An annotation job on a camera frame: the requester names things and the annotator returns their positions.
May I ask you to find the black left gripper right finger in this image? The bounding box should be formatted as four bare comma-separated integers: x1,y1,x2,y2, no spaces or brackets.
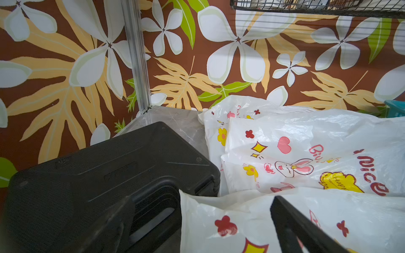
270,196,347,253

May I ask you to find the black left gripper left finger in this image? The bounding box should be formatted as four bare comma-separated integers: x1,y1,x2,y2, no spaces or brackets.
64,196,135,253

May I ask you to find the white printed plastic bag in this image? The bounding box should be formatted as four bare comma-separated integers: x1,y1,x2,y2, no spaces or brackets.
180,188,405,253

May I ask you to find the black plastic tool case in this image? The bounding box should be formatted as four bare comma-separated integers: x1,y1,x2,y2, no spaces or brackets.
1,122,220,253

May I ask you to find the white printed bag middle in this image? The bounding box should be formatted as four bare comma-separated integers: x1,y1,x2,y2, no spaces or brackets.
221,110,405,197

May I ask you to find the white printed bag rear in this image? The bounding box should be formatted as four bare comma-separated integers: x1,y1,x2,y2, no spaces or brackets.
198,95,314,197

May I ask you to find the teal plastic basket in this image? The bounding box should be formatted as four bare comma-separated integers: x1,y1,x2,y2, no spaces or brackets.
384,100,405,118

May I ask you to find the aluminium frame post left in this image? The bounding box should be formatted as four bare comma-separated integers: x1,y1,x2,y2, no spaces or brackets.
121,0,152,113

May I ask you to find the black wire basket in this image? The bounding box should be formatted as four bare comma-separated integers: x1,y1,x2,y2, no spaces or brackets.
230,0,405,19

